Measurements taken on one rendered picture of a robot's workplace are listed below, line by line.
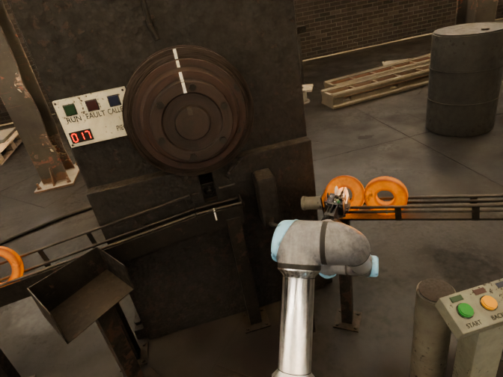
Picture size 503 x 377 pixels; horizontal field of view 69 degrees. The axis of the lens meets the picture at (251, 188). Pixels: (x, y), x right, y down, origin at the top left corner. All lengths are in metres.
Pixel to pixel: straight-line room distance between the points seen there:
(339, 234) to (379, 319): 1.07
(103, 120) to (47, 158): 2.79
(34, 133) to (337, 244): 3.64
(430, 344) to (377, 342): 0.43
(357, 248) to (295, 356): 0.31
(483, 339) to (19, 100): 3.93
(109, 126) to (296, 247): 0.89
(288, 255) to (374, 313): 1.09
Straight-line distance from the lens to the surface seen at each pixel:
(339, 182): 1.51
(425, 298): 1.37
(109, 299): 1.46
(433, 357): 1.56
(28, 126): 4.22
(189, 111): 1.27
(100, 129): 1.54
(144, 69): 1.33
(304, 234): 0.96
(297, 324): 1.00
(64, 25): 1.50
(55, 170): 4.32
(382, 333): 1.93
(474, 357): 1.37
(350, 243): 0.97
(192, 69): 1.31
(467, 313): 1.23
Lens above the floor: 1.49
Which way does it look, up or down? 28 degrees down
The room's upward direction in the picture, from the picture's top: 10 degrees counter-clockwise
